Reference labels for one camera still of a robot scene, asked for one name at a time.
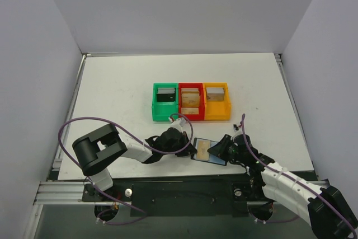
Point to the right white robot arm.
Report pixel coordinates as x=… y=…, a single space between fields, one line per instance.
x=324 y=209

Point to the orange plastic bin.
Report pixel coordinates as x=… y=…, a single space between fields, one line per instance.
x=217 y=111

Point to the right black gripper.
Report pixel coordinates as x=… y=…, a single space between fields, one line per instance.
x=224 y=146

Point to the red plastic bin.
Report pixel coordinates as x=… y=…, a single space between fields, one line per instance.
x=201 y=115

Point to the black card stack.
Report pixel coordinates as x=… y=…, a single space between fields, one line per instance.
x=166 y=94

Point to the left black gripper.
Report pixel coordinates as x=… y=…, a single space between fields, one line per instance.
x=184 y=145

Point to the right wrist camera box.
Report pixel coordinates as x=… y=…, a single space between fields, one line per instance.
x=237 y=129

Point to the green plastic bin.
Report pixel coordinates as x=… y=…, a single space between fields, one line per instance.
x=161 y=111

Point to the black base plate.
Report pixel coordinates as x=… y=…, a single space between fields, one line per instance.
x=188 y=196

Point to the blue credit card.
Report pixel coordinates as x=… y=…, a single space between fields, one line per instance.
x=216 y=160

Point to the aluminium frame rail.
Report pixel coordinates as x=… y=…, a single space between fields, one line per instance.
x=57 y=94

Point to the black leather card holder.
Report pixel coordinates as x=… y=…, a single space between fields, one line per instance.
x=193 y=157

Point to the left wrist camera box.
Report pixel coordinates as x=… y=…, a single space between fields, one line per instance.
x=178 y=124

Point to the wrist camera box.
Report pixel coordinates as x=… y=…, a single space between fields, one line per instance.
x=237 y=129
x=178 y=124

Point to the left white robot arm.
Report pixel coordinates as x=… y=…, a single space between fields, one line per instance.
x=98 y=149

